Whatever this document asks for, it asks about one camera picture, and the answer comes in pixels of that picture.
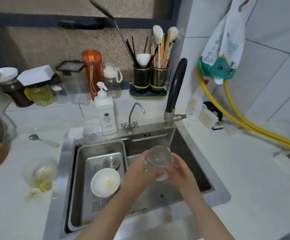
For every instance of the person's left hand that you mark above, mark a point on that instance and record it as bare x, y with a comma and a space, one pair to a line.
132, 177

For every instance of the person's right hand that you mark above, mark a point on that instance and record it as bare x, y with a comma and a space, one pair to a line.
182, 177

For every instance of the person's right thumb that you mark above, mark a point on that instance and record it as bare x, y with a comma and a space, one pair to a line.
178, 161

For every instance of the person's left thumb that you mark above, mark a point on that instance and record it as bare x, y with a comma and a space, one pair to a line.
142, 158

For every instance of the clear drinking glass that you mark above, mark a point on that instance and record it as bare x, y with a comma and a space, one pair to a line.
158, 157

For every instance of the person's left forearm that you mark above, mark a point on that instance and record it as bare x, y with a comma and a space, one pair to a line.
105, 217

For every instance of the person's right forearm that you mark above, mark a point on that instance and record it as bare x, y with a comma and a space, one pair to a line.
207, 219

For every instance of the stainless steel sink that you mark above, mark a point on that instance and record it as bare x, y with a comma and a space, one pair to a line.
200, 177

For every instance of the steel sink drain plug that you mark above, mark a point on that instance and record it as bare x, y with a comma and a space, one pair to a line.
111, 162

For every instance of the small chrome tap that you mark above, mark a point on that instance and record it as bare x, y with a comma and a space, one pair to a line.
130, 119

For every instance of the white ceramic bowl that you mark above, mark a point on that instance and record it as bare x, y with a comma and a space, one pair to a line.
105, 183

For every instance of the white pump soap bottle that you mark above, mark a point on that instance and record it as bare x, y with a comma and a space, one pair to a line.
106, 114

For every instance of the steel perforated drain tray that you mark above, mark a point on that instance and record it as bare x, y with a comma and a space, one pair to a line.
85, 152

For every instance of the black and gold utensil holder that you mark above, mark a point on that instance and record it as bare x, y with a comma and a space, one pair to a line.
148, 81

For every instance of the black curved faucet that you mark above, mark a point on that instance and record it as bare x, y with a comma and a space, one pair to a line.
176, 82

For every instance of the clear bottle with white lid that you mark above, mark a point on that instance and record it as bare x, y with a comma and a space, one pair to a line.
112, 83

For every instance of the white ceramic spoon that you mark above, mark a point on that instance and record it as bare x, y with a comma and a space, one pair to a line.
143, 59

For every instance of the glass cup with yellow liquid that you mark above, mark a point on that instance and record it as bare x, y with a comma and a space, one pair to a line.
44, 176

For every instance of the green gas valve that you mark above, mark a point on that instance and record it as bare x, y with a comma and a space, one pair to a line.
216, 68

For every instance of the orange water bottle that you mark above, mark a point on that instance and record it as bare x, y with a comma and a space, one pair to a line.
92, 69

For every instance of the clear container with black lid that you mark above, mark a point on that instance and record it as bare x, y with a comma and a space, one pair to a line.
72, 82

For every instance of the bundle of light chopsticks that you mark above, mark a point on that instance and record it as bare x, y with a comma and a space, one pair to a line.
163, 54

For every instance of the bundle of dark chopsticks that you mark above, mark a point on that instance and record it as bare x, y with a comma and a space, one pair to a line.
133, 51

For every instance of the jar with yellow contents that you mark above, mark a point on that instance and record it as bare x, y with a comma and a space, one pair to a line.
39, 96

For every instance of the white rice paddle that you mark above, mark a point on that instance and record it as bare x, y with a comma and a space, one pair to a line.
157, 33

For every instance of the white bottle brush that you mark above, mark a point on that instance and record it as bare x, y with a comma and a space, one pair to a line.
173, 32

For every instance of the white printed plastic bag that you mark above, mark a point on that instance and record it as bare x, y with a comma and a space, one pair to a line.
226, 39

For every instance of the white cardboard box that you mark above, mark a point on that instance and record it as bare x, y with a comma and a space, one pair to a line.
36, 74

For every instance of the jar with dark contents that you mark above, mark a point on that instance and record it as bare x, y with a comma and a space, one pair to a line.
16, 93

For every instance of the small white dish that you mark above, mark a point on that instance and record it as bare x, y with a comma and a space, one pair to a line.
1, 74

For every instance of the black wall fitting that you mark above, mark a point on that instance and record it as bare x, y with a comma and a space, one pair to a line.
213, 108

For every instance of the red wall hook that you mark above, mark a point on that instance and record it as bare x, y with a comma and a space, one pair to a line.
243, 2

